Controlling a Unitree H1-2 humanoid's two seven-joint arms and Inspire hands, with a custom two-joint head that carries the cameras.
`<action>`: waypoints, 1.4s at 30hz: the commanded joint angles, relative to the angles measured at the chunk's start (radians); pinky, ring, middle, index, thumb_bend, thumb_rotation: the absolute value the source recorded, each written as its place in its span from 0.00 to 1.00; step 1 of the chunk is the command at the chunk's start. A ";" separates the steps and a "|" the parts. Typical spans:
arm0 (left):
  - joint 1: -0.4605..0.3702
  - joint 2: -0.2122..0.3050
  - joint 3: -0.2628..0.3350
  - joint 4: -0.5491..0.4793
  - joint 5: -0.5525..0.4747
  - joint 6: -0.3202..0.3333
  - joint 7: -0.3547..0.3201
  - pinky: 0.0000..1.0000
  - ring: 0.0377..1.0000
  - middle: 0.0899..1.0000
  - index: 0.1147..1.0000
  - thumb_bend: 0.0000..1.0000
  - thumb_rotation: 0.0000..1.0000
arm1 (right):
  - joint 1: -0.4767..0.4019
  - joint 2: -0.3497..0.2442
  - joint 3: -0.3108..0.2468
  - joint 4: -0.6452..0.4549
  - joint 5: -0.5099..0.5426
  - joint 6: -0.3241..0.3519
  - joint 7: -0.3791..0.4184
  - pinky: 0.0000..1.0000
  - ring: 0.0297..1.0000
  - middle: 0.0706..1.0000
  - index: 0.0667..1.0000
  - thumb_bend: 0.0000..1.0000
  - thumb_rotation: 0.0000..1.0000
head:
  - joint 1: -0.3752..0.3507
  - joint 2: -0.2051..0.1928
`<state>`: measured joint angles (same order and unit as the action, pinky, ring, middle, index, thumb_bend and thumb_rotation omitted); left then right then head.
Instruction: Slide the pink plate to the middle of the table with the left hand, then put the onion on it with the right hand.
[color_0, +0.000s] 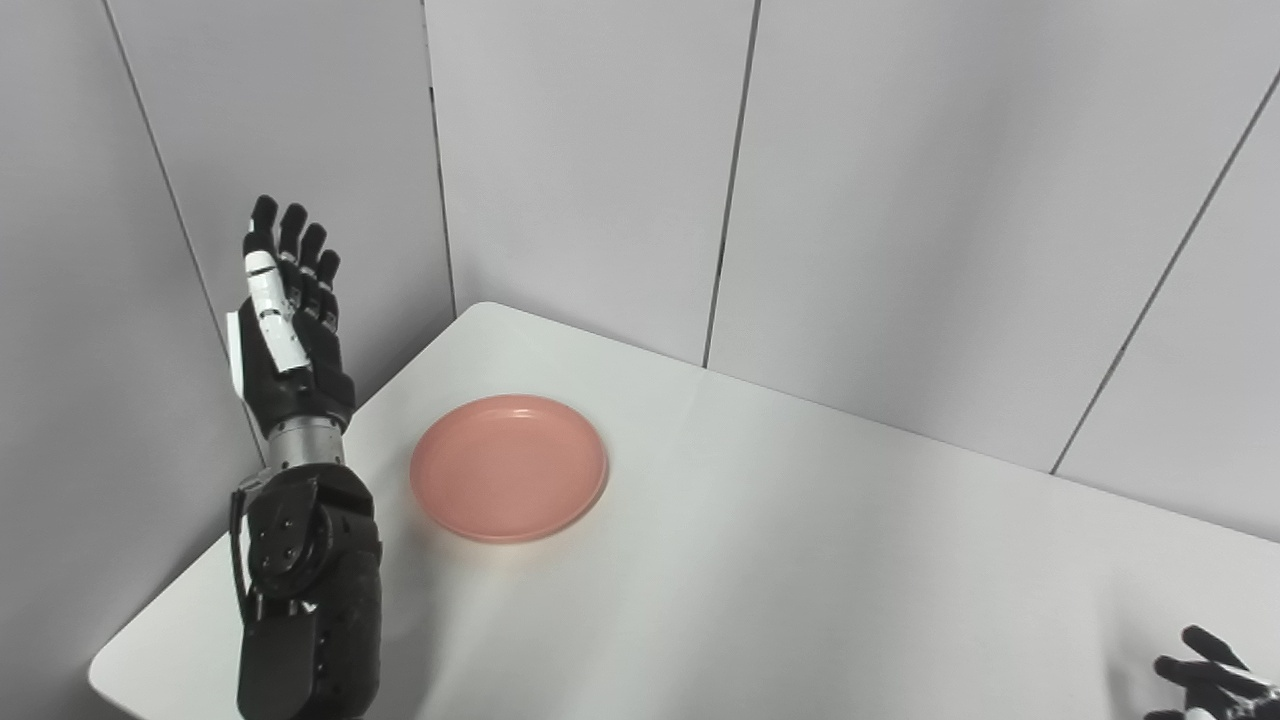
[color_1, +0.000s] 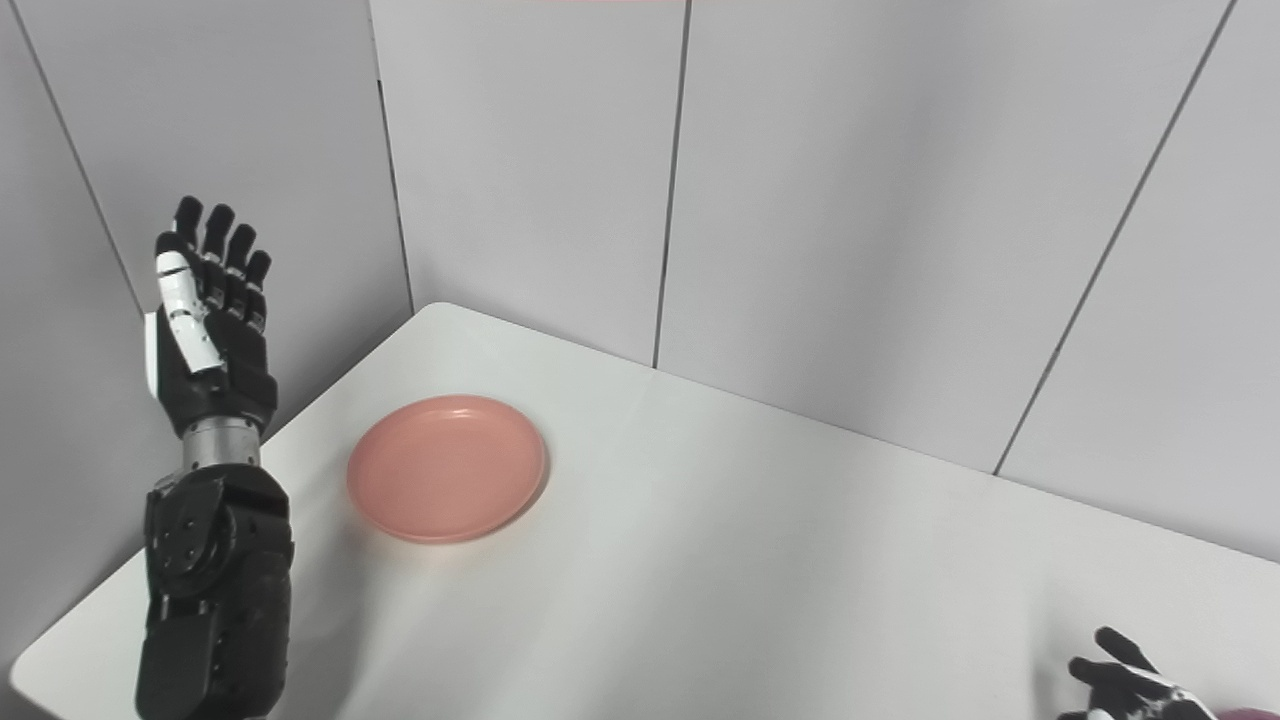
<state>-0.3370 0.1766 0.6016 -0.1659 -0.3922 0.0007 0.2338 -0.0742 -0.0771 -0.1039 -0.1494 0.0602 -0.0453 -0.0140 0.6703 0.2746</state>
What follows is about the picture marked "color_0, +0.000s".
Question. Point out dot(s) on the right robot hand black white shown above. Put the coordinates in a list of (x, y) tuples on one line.
[(1215, 685)]

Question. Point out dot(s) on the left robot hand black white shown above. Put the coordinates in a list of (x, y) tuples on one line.
[(290, 330)]

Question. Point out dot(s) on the pink round plate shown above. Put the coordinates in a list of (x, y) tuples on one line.
[(508, 468)]

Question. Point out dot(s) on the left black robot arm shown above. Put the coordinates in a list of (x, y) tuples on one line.
[(310, 580)]

